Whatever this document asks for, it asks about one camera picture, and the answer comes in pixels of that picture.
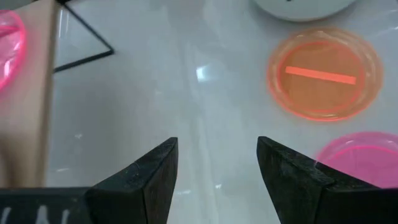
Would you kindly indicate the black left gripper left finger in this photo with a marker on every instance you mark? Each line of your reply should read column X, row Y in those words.
column 140, row 193

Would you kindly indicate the orange transparent plastic plate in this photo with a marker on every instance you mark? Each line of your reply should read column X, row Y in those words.
column 323, row 99

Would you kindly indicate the black frame wooden shelf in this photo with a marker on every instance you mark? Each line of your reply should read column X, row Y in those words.
column 84, row 61

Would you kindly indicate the pink transparent plastic plate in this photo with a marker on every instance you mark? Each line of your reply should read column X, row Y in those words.
column 11, row 46
column 367, row 161

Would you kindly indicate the wooden shelf board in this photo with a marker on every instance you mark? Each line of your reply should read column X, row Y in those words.
column 31, row 109

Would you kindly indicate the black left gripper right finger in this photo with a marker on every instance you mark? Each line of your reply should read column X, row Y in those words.
column 311, row 199

